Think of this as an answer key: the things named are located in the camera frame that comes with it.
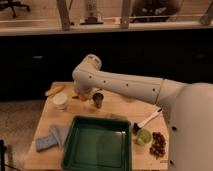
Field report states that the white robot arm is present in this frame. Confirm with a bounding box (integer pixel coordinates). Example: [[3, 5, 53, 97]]
[[72, 54, 213, 171]]

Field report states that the dark bag on floor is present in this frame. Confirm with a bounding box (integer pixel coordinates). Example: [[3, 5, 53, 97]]
[[131, 0, 181, 23]]

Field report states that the green plastic tray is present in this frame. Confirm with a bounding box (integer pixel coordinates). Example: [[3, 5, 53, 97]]
[[61, 116, 132, 171]]

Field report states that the small metal cup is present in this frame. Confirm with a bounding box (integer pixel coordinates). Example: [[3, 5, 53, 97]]
[[92, 93, 104, 108]]

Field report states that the white paper cup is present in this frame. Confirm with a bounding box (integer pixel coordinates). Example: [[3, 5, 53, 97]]
[[52, 93, 68, 110]]

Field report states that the wooden table leg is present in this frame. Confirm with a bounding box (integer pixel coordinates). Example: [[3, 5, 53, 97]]
[[56, 0, 70, 31], [120, 0, 131, 29]]

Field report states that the dark red grape bunch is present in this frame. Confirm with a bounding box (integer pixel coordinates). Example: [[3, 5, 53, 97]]
[[149, 132, 166, 158]]

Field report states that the green pear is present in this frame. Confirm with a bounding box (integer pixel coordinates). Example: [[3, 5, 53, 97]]
[[136, 129, 152, 145]]

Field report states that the grey blue cloth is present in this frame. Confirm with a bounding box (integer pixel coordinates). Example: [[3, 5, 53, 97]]
[[50, 125, 69, 148]]

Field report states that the red yellow apple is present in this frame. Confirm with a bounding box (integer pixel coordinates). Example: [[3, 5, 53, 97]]
[[78, 93, 91, 101]]

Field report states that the red white object on base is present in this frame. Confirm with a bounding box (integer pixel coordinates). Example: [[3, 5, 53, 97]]
[[80, 0, 103, 25]]

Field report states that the white handled brush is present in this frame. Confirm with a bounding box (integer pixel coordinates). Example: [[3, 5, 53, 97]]
[[133, 108, 162, 134]]

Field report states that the blue sponge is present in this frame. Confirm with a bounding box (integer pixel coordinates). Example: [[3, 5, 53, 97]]
[[35, 135, 57, 152]]

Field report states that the wooden table leg left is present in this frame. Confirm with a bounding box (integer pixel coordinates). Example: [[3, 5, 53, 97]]
[[56, 0, 70, 31]]

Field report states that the wooden table leg middle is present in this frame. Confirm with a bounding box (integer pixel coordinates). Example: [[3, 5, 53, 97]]
[[120, 0, 131, 29]]

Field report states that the black office chair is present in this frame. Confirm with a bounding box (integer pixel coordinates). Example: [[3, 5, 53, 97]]
[[0, 0, 30, 18]]

